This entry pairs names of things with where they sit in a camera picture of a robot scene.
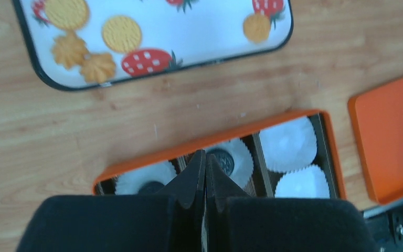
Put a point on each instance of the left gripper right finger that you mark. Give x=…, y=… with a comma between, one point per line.
x=239, y=222

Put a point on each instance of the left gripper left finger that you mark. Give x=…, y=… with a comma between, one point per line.
x=169, y=220

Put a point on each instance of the black sandwich cookie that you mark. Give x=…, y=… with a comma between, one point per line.
x=150, y=187
x=225, y=160

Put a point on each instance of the orange compartment cookie box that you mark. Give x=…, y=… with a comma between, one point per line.
x=263, y=181

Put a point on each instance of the white paper cupcake liner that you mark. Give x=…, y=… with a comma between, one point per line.
x=243, y=160
x=128, y=183
x=289, y=146
x=308, y=182

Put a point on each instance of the flower shaped butter cookie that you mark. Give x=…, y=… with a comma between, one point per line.
x=98, y=68
x=69, y=50

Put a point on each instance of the orange box lid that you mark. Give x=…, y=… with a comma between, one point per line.
x=377, y=122

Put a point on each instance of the strawberry print white tray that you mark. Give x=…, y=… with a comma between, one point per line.
x=188, y=34

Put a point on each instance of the round orange biscuit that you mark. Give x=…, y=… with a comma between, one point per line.
x=256, y=28
x=122, y=34
x=67, y=14

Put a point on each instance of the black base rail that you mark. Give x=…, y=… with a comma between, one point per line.
x=385, y=224

